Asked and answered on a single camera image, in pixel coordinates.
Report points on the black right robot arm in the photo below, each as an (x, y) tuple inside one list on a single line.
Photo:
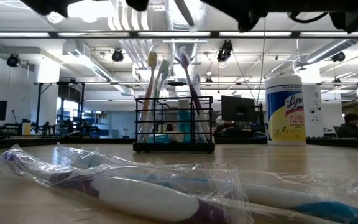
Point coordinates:
[(353, 18)]

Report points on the black gantry frame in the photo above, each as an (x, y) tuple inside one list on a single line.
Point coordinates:
[(59, 83)]

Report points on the green toothbrush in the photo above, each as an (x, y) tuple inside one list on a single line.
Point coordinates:
[(164, 67)]

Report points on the yellow container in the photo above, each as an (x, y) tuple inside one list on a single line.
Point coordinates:
[(26, 128)]

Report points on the black desktop monitor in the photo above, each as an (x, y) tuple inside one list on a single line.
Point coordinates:
[(238, 109)]

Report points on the blue yellow wipes canister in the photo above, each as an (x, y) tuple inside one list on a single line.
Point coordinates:
[(286, 118)]

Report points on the teal mouthwash bottle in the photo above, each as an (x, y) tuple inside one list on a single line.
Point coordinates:
[(158, 138)]

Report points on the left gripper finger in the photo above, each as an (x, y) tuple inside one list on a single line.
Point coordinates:
[(57, 9)]

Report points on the person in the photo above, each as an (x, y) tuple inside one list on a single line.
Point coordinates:
[(351, 126)]

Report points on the black ceiling spotlight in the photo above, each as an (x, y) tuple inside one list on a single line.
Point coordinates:
[(12, 60), (225, 51), (338, 56), (117, 55)]

